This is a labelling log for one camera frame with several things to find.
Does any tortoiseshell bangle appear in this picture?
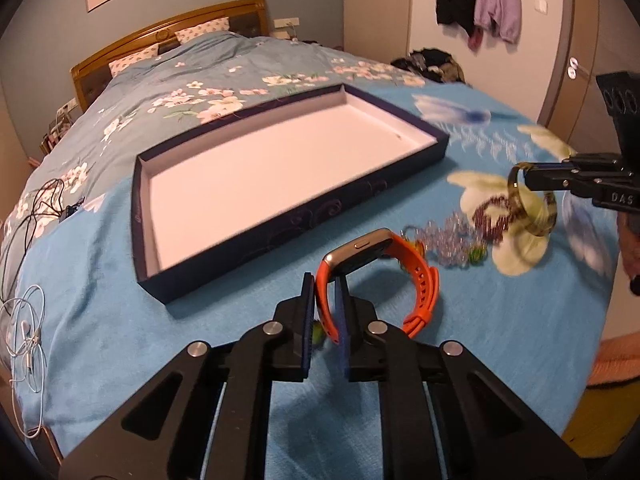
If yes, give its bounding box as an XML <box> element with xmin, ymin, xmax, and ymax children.
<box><xmin>506</xmin><ymin>162</ymin><xmax>558</xmax><ymax>237</ymax></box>

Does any orange smart watch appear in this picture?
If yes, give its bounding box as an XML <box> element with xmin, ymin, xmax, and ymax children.
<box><xmin>316</xmin><ymin>228</ymin><xmax>440</xmax><ymax>342</ymax></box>

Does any dark purple bead bracelet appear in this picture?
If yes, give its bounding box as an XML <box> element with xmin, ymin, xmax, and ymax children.
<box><xmin>472</xmin><ymin>193</ymin><xmax>526</xmax><ymax>247</ymax></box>

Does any purple crystal bead bracelet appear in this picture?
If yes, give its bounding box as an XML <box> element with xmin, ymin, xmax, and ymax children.
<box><xmin>401</xmin><ymin>211</ymin><xmax>490</xmax><ymax>269</ymax></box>

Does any yellow pendant keychain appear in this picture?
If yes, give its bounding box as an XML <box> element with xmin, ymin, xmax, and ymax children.
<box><xmin>311</xmin><ymin>321</ymin><xmax>326</xmax><ymax>349</ymax></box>

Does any right hand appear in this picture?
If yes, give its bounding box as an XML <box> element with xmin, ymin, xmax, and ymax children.
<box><xmin>617</xmin><ymin>212</ymin><xmax>640</xmax><ymax>296</ymax></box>

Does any dark blue tray box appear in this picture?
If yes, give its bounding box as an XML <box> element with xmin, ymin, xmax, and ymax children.
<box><xmin>131</xmin><ymin>84</ymin><xmax>449</xmax><ymax>304</ymax></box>

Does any pile of dark clothes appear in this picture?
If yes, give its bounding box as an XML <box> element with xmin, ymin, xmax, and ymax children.
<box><xmin>390</xmin><ymin>49</ymin><xmax>465</xmax><ymax>84</ymax></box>

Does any purple hoodie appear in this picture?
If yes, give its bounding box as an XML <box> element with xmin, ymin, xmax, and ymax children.
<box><xmin>468</xmin><ymin>0</ymin><xmax>522</xmax><ymax>52</ymax></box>

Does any blue floral duvet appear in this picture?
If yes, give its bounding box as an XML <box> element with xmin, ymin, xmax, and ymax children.
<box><xmin>1</xmin><ymin>32</ymin><xmax>427</xmax><ymax>289</ymax></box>

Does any right patterned pillow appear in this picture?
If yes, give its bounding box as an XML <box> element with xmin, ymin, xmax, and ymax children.
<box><xmin>175</xmin><ymin>16</ymin><xmax>230</xmax><ymax>44</ymax></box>

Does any patterned pillow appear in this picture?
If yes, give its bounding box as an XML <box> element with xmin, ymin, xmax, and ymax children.
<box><xmin>175</xmin><ymin>16</ymin><xmax>230</xmax><ymax>44</ymax></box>
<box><xmin>108</xmin><ymin>44</ymin><xmax>160</xmax><ymax>78</ymax></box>

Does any wooden headboard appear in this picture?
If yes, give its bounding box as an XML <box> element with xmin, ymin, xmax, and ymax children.
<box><xmin>70</xmin><ymin>0</ymin><xmax>270</xmax><ymax>112</ymax></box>

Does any left patterned pillow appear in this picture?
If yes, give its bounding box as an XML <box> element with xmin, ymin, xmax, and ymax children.
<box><xmin>108</xmin><ymin>44</ymin><xmax>160</xmax><ymax>78</ymax></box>

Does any black tracker camera box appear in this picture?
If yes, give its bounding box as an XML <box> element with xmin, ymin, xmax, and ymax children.
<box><xmin>596</xmin><ymin>72</ymin><xmax>640</xmax><ymax>162</ymax></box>

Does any white earphones cable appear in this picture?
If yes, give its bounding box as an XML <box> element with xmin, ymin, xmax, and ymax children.
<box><xmin>0</xmin><ymin>284</ymin><xmax>49</xmax><ymax>440</ymax></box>

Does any black cable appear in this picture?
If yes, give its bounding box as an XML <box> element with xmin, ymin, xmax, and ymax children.
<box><xmin>0</xmin><ymin>176</ymin><xmax>87</xmax><ymax>306</ymax></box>

